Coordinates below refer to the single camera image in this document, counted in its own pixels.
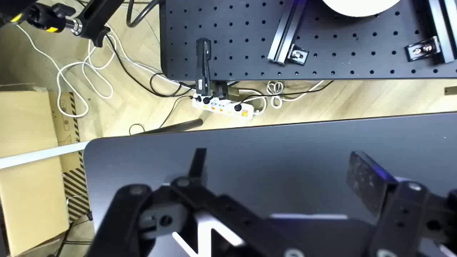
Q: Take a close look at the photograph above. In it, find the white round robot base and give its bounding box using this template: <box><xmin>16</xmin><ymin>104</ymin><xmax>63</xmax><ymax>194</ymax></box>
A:
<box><xmin>322</xmin><ymin>0</ymin><xmax>403</xmax><ymax>19</ymax></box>

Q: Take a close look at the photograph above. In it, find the black perforated breadboard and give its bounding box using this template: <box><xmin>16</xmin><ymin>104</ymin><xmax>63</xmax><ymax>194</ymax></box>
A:
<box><xmin>160</xmin><ymin>0</ymin><xmax>457</xmax><ymax>82</ymax></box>

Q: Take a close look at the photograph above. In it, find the black plug adapter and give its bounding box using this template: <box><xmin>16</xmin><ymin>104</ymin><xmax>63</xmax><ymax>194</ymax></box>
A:
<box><xmin>195</xmin><ymin>37</ymin><xmax>215</xmax><ymax>96</ymax></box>

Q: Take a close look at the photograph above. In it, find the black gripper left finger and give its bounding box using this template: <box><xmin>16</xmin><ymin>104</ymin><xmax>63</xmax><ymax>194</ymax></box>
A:
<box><xmin>85</xmin><ymin>146</ymin><xmax>297</xmax><ymax>257</ymax></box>

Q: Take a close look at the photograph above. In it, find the aluminium extrusion rail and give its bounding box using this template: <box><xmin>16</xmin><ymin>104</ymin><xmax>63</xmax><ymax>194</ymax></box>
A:
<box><xmin>426</xmin><ymin>0</ymin><xmax>457</xmax><ymax>64</ymax></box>
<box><xmin>266</xmin><ymin>0</ymin><xmax>307</xmax><ymax>65</ymax></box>

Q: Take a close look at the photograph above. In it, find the white looped cable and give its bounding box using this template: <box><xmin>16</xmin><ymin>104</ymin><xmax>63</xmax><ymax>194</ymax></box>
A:
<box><xmin>13</xmin><ymin>21</ymin><xmax>117</xmax><ymax>118</ymax></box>

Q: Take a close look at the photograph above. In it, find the white power strip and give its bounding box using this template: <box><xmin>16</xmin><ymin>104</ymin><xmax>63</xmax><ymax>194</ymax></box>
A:
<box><xmin>190</xmin><ymin>92</ymin><xmax>257</xmax><ymax>118</ymax></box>

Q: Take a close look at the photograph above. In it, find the cardboard box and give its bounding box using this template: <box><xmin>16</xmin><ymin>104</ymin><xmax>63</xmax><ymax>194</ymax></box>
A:
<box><xmin>0</xmin><ymin>84</ymin><xmax>75</xmax><ymax>257</ymax></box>

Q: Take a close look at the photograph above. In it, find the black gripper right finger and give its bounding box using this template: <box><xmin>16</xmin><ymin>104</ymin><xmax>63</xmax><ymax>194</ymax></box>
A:
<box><xmin>346</xmin><ymin>149</ymin><xmax>457</xmax><ymax>257</ymax></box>

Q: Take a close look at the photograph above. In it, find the black floor cable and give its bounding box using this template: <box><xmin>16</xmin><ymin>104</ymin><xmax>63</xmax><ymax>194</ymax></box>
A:
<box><xmin>105</xmin><ymin>31</ymin><xmax>197</xmax><ymax>99</ymax></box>

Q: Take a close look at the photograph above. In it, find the white flat bar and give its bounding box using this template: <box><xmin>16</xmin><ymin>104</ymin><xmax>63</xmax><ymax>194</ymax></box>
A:
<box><xmin>0</xmin><ymin>139</ymin><xmax>90</xmax><ymax>171</ymax></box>

